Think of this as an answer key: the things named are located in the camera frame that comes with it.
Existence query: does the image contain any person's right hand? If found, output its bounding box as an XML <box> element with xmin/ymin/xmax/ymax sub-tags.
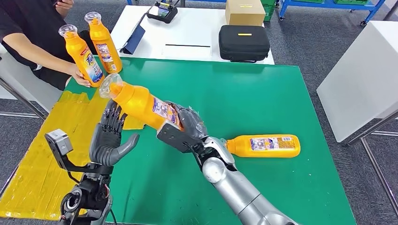
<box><xmin>69</xmin><ymin>67</ymin><xmax>92</xmax><ymax>88</ymax></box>

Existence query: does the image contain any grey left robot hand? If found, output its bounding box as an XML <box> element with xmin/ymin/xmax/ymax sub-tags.
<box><xmin>89</xmin><ymin>100</ymin><xmax>140</xmax><ymax>167</ymax></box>

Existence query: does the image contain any person's left hand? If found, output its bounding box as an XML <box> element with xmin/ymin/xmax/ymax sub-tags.
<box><xmin>54</xmin><ymin>0</ymin><xmax>75</xmax><ymax>19</ymax></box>

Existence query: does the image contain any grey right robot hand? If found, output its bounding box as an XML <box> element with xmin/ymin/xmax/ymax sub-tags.
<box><xmin>169</xmin><ymin>101</ymin><xmax>208</xmax><ymax>140</ymax></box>

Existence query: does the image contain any orange detergent bottle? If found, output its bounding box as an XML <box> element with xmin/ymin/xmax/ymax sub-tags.
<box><xmin>58</xmin><ymin>24</ymin><xmax>106</xmax><ymax>88</ymax></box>
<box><xmin>99</xmin><ymin>73</ymin><xmax>184</xmax><ymax>131</ymax></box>
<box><xmin>220</xmin><ymin>134</ymin><xmax>301</xmax><ymax>158</ymax></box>
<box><xmin>84</xmin><ymin>12</ymin><xmax>123</xmax><ymax>75</ymax></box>

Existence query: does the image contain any person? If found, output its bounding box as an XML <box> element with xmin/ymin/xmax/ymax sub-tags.
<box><xmin>0</xmin><ymin>0</ymin><xmax>94</xmax><ymax>91</ymax></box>

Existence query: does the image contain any green table mat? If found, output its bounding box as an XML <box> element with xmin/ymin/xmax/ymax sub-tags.
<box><xmin>63</xmin><ymin>56</ymin><xmax>358</xmax><ymax>225</ymax></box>

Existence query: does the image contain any white seat with metal legs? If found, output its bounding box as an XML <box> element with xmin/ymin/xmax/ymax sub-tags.
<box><xmin>0</xmin><ymin>43</ymin><xmax>63</xmax><ymax>120</ymax></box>

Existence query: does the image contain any blue tablet case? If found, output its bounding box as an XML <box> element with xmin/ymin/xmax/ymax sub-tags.
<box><xmin>119</xmin><ymin>8</ymin><xmax>154</xmax><ymax>55</ymax></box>

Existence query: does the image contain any black strip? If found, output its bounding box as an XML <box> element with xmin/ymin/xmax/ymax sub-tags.
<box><xmin>165</xmin><ymin>44</ymin><xmax>211</xmax><ymax>48</ymax></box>

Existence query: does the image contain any yellow taped plastic sheet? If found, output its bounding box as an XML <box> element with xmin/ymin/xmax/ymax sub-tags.
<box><xmin>0</xmin><ymin>90</ymin><xmax>147</xmax><ymax>221</ymax></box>

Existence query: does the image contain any black carrying case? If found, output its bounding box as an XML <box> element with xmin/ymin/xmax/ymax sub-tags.
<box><xmin>218</xmin><ymin>24</ymin><xmax>270</xmax><ymax>63</ymax></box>

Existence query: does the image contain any black remote controller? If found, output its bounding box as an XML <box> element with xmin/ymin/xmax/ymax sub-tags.
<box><xmin>146</xmin><ymin>1</ymin><xmax>178</xmax><ymax>24</ymax></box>

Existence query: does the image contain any cardboard box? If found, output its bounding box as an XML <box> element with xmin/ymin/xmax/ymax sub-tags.
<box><xmin>225</xmin><ymin>0</ymin><xmax>266</xmax><ymax>27</ymax></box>

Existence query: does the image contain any white table with metal legs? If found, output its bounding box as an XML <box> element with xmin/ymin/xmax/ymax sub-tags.
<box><xmin>316</xmin><ymin>21</ymin><xmax>398</xmax><ymax>215</ymax></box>

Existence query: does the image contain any blue wheeled rack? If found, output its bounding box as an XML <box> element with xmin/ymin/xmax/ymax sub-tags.
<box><xmin>277</xmin><ymin>0</ymin><xmax>388</xmax><ymax>27</ymax></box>

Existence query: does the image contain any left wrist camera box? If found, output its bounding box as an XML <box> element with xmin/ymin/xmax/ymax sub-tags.
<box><xmin>45</xmin><ymin>129</ymin><xmax>74</xmax><ymax>156</ymax></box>

